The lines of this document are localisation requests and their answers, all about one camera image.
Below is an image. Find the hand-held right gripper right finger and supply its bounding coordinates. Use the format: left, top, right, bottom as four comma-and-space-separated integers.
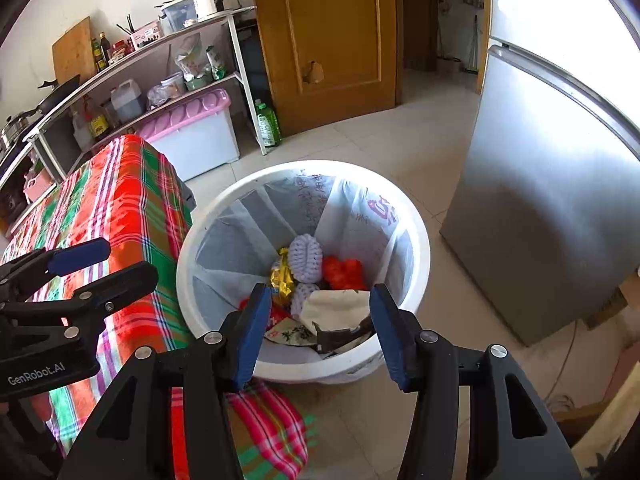
369, 282, 583, 480

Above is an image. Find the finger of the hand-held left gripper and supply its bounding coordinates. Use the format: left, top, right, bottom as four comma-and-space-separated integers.
0, 237, 112, 291
0, 261, 160, 324

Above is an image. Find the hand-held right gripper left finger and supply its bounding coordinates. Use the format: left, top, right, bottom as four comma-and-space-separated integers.
57, 282, 273, 480

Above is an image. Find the red snack packet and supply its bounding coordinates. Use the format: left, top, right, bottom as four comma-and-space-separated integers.
237, 297, 290, 332

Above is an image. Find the white wrapper black print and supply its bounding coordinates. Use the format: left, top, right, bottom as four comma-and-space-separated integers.
265, 317, 321, 347

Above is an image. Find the brown wrapper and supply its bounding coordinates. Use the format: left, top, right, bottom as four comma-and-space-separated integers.
312, 320, 375, 356

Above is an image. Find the white paper bag green print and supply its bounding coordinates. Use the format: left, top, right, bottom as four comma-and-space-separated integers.
299, 288, 373, 336

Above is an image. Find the white trash bin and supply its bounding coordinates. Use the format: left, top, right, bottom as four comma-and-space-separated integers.
176, 160, 431, 386

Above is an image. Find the gold snack packet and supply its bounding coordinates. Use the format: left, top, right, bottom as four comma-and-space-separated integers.
270, 247, 296, 306

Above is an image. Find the red plastic bag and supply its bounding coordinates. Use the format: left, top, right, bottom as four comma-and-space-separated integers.
321, 256, 367, 291

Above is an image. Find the large white foam fruit net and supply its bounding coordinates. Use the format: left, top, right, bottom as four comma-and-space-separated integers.
287, 234, 325, 282

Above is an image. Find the translucent bin liner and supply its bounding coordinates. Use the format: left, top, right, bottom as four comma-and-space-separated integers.
192, 170, 416, 361

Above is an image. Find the plaid tablecloth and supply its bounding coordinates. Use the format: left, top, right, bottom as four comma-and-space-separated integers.
0, 134, 308, 480

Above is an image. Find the pink plastic basket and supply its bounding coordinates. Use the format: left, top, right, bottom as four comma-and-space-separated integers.
23, 167, 56, 202

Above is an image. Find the low white metal shelf rack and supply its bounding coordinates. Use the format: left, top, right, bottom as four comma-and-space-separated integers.
0, 125, 66, 241

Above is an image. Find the white plastic bottle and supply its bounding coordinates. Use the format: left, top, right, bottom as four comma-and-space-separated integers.
71, 110, 93, 153

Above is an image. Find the sauce bottle yellow label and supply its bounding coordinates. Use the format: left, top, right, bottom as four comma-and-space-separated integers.
82, 95, 110, 138

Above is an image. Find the steel pot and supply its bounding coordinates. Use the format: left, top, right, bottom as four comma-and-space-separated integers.
0, 114, 28, 148

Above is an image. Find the pink lidded storage box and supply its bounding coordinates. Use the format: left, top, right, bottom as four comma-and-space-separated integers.
135, 88, 241, 182

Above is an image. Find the white jerrycan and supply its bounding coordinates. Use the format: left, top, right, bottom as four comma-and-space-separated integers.
110, 79, 145, 123

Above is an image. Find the black frying pan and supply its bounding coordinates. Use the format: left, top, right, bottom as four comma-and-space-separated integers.
22, 75, 82, 116

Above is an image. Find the clear plastic bag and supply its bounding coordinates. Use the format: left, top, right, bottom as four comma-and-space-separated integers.
146, 84, 173, 110

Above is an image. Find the tall white metal shelf rack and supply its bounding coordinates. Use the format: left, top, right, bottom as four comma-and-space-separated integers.
22, 6, 268, 181

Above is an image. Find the wooden cutting board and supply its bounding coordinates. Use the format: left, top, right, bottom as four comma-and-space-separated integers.
51, 16, 97, 86

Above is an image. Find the green plastic floor bottle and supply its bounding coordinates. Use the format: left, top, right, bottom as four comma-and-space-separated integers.
255, 99, 282, 148

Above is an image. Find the silver refrigerator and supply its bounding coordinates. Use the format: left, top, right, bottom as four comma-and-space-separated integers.
440, 0, 640, 346

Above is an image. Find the food packets bag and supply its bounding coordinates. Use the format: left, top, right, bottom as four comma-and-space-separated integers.
174, 32, 211, 83

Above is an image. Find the pink utensil holder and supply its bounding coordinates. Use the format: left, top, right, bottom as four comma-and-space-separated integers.
130, 20, 163, 48

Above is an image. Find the green white shelf bottle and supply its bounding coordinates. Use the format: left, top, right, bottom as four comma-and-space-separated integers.
206, 45, 227, 81

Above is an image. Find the cream printed cloth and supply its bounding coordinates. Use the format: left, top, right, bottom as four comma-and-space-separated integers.
570, 385, 640, 480

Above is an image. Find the clear lidded plastic container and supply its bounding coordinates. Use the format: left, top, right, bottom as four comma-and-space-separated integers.
159, 0, 197, 33

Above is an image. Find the wooden door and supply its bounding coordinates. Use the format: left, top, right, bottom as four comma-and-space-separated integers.
247, 0, 401, 137

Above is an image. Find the grey floor cable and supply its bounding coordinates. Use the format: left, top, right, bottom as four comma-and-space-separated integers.
542, 320, 581, 411

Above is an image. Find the brown door frame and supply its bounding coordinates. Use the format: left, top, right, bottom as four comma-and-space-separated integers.
395, 0, 493, 106

